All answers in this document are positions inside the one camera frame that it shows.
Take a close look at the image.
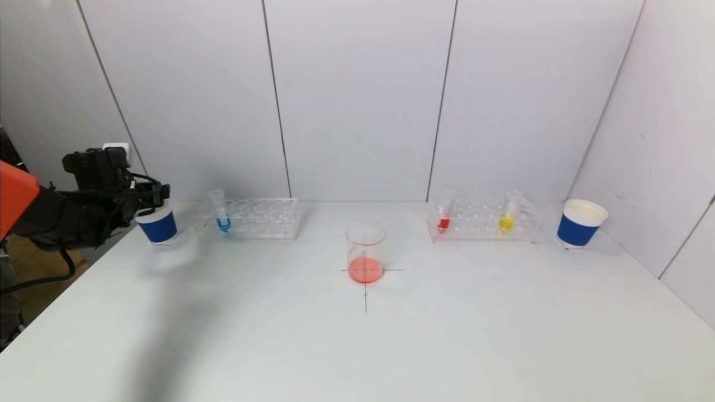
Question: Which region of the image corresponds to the clear glass beaker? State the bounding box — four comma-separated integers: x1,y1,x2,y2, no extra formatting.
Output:
345,222,387,285

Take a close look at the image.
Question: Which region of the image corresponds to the black metal stand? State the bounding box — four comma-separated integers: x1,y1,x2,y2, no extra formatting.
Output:
0,126,26,168

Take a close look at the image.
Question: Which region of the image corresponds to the black cable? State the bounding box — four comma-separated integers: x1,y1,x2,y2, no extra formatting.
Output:
0,246,78,297
127,172,164,188

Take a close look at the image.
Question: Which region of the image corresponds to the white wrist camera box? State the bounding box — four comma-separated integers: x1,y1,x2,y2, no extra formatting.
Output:
103,142,134,169

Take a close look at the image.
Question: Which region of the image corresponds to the clear acrylic test tube rack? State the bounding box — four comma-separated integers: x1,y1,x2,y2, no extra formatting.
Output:
426,197,542,243
193,198,302,242

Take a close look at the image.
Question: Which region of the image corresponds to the test tube with blue liquid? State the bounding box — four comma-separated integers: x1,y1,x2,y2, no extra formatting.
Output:
208,188,232,235

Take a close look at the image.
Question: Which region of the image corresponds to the test tube with red liquid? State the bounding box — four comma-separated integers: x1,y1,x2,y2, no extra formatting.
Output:
436,190,456,233

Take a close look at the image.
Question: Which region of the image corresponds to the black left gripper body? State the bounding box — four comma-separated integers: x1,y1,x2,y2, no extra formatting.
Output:
119,183,170,219

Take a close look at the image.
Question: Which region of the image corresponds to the blue white paper cup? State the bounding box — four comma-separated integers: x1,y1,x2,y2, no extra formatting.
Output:
134,201,179,246
556,199,609,249

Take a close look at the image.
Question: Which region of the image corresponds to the test tube with yellow liquid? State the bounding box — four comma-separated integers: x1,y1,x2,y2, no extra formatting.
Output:
497,190,523,233

